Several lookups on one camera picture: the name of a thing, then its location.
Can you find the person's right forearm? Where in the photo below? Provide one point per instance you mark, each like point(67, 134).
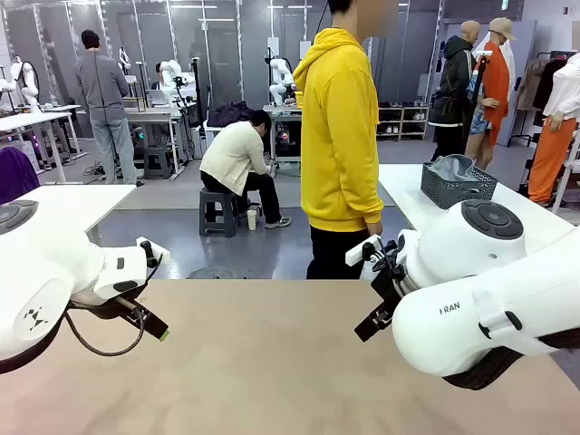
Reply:
point(367, 190)

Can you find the seated man in cream jacket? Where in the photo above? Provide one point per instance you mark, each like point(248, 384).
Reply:
point(231, 158)

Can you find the purple cloth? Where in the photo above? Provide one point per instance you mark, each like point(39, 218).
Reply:
point(16, 174)

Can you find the white background desk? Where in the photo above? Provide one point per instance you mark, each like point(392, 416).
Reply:
point(31, 120)
point(151, 115)

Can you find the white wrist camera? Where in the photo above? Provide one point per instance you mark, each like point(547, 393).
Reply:
point(158, 254)
point(358, 254)

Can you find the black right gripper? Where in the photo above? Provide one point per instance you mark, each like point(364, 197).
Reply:
point(389, 281)

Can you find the mannequin in orange dress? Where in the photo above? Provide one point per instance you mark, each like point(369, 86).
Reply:
point(494, 81)

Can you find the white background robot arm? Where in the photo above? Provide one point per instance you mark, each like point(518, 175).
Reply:
point(27, 81)
point(171, 72)
point(278, 86)

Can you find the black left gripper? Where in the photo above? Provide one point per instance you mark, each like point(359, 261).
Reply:
point(113, 306)

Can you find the dark grey plastic basket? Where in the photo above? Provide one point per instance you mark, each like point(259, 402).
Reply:
point(457, 190)

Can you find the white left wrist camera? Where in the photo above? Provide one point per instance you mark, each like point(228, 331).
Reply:
point(158, 254)

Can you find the round metal floor plate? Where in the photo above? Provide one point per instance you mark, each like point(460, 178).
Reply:
point(217, 272)

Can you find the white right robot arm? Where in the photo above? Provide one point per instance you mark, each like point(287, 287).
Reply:
point(453, 326)

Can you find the person in yellow hoodie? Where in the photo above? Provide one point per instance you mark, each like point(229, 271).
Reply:
point(340, 136)

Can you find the white shoe rack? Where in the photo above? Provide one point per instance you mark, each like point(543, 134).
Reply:
point(408, 120)

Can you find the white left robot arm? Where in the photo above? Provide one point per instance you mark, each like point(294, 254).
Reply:
point(45, 258)

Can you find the grey step stool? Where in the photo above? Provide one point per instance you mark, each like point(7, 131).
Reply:
point(157, 163)
point(217, 213)

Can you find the white side table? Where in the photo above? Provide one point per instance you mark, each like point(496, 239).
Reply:
point(403, 190)
point(81, 199)

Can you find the yellow plastic basket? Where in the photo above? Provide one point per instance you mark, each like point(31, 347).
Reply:
point(298, 99)

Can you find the clothes rack with dark garments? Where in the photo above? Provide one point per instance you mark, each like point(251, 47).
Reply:
point(544, 81)

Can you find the standing man in grey shirt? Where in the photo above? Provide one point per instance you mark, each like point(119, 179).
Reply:
point(102, 90)

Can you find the mannequin in black jacket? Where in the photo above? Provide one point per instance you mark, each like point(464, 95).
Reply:
point(453, 90)

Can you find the black bag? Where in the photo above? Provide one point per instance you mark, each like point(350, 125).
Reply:
point(229, 115)

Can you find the person's right hand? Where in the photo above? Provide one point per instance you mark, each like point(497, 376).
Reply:
point(374, 228)

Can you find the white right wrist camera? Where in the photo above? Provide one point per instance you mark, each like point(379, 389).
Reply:
point(358, 254)

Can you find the grey background workbench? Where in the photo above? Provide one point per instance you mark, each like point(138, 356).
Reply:
point(283, 111)

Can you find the white cup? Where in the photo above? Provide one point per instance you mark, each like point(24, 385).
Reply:
point(252, 221)

